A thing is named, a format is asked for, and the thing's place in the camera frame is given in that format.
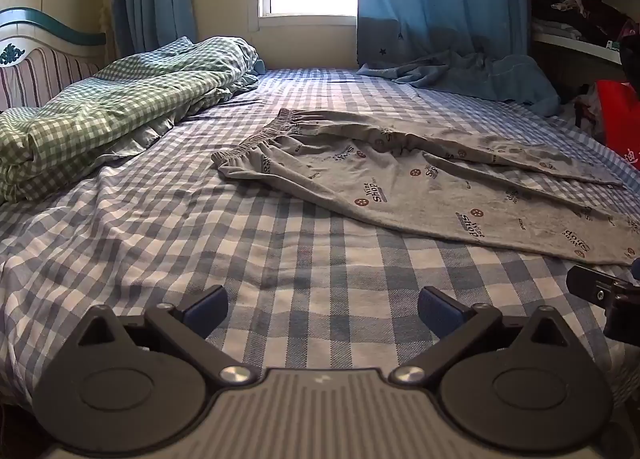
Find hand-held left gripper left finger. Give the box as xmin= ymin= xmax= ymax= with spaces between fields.
xmin=75 ymin=285 xmax=257 ymax=388

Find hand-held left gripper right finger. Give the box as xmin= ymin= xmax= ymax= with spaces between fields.
xmin=389 ymin=286 xmax=570 ymax=388

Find grey printed pants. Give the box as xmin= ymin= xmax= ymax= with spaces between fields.
xmin=211 ymin=108 xmax=640 ymax=267

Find blue checked bed sheet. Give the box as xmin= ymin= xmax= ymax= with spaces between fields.
xmin=0 ymin=66 xmax=640 ymax=410

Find red bag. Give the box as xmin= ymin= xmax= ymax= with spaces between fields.
xmin=595 ymin=79 xmax=640 ymax=165

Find dark cloth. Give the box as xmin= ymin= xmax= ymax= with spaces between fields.
xmin=619 ymin=36 xmax=640 ymax=86

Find green checked duvet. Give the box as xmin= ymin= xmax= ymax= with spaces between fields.
xmin=0 ymin=36 xmax=261 ymax=204

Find blue cloth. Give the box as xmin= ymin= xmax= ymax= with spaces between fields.
xmin=357 ymin=50 xmax=562 ymax=118

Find pile of clothes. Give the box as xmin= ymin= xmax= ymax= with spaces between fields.
xmin=532 ymin=0 xmax=640 ymax=45

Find striped headboard with green trim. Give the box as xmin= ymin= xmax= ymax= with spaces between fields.
xmin=0 ymin=6 xmax=108 ymax=112

